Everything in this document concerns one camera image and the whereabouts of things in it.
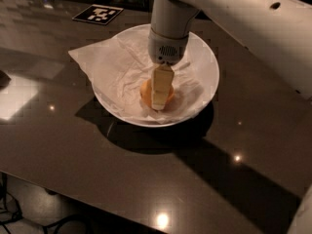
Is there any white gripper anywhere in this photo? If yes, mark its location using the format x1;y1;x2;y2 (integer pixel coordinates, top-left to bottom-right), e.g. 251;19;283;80
148;0;199;110

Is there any orange fruit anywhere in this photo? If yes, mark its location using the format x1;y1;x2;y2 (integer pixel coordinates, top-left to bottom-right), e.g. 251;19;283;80
139;79;175;107

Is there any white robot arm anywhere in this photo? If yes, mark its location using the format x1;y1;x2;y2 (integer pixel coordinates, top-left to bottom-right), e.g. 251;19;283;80
174;0;312;234

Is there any white bowl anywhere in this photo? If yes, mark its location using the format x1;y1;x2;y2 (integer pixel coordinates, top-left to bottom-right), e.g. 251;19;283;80
95;24;219;128

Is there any white paper napkin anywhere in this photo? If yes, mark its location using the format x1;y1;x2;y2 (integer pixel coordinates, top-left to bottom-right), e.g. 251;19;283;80
69;25;205;125

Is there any black white marker tag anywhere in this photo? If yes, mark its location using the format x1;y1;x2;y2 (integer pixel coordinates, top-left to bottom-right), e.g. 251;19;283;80
72;4;124;25

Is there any black floor cable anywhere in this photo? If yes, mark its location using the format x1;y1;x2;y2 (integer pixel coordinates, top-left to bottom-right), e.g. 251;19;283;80
0;173;89;234

